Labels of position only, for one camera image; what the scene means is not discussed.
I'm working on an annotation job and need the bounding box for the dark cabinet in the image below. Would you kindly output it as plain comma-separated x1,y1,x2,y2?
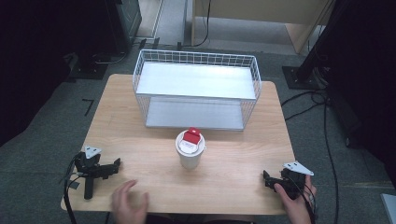
105,0,143,55

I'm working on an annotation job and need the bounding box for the black hanging cable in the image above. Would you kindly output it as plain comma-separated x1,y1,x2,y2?
177,0,213,50

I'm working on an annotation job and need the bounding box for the long black floor cable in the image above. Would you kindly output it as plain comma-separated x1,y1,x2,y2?
322,92,341,224

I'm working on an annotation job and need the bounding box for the black metal stand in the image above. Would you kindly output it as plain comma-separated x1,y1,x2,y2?
281,0,353,91

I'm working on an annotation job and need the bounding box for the person's left hand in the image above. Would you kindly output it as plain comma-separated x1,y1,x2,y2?
111,179,150,224

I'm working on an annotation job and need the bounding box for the looped black floor cable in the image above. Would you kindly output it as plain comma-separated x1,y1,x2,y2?
280,89,329,122

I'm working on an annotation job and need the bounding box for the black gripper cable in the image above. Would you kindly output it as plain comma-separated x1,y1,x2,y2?
60,151,82,224
288,174,319,224

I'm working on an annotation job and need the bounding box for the white wire shelf rack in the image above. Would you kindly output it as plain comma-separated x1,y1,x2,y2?
132,49,262,132

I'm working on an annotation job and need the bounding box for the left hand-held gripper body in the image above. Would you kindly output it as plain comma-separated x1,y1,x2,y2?
74,146,109,201

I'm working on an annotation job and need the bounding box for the light wooden desk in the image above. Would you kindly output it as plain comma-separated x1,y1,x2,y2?
191,0,336,55

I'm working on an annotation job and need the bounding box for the white cup with red lid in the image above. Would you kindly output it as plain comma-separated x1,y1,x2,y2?
175,126,207,171

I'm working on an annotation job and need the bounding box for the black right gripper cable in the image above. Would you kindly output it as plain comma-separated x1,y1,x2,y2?
288,174,319,224

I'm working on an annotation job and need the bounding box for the grey flat panel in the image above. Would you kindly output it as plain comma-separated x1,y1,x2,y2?
379,192,396,224

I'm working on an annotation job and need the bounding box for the person's right hand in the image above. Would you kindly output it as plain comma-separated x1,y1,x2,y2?
274,175,318,224

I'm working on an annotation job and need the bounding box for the black stand base plate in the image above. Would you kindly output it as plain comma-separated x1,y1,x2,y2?
64,50,129,81

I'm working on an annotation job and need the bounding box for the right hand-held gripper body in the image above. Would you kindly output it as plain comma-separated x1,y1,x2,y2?
273,160,315,201

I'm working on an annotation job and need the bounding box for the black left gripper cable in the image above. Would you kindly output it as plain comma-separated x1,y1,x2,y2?
60,151,82,224

